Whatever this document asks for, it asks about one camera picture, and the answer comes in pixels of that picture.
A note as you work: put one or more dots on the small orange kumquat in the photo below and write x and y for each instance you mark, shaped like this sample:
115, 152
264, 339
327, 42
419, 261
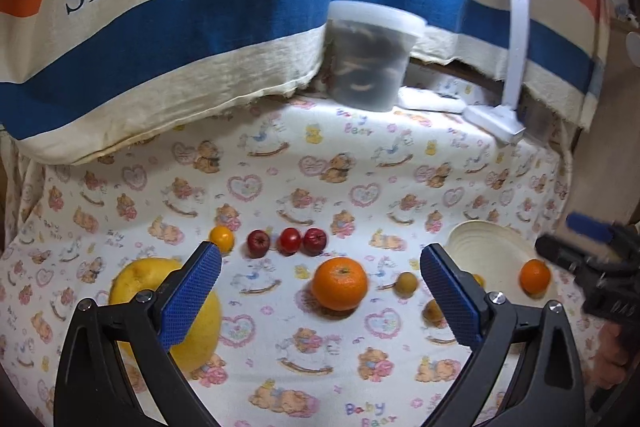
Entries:
221, 239

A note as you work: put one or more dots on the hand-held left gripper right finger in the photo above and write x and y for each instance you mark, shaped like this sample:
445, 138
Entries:
450, 297

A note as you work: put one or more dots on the medium orange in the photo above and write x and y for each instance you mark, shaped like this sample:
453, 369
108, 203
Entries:
535, 277

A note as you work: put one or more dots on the striped cream cloth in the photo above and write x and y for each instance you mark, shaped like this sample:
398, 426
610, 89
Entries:
175, 57

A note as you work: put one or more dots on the clear lidded plastic container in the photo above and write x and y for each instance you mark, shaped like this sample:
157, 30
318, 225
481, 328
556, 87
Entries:
372, 52

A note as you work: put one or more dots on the white desk lamp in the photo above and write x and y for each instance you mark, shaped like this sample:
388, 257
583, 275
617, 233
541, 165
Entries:
517, 47

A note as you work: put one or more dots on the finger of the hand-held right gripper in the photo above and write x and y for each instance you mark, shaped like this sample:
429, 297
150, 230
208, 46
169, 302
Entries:
557, 254
587, 226

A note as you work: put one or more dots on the large orange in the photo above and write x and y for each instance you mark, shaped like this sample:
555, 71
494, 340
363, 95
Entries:
340, 284

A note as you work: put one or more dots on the small red apple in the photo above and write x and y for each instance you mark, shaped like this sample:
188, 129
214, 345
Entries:
315, 241
258, 243
289, 241

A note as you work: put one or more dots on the bear print table cloth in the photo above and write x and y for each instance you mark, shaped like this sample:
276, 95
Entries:
310, 187

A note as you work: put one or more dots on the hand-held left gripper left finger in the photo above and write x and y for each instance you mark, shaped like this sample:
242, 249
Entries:
192, 292

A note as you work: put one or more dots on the white paper plate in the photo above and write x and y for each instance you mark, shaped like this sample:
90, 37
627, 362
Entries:
487, 247

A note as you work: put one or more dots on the small orange fruit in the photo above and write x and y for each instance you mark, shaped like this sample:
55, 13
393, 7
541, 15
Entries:
431, 311
478, 280

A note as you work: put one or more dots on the yellow pomelo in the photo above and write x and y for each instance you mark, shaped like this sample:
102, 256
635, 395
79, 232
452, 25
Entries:
140, 284

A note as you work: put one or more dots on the person's right hand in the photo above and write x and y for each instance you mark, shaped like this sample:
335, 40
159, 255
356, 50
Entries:
612, 352

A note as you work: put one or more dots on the small yellow-green fruit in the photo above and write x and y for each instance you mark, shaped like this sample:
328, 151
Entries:
405, 284

